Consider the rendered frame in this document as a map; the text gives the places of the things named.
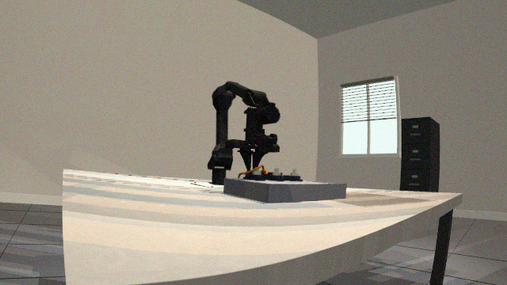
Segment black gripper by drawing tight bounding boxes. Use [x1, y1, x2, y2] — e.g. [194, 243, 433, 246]
[225, 124, 280, 172]

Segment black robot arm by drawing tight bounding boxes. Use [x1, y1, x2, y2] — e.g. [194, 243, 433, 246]
[208, 81, 280, 185]

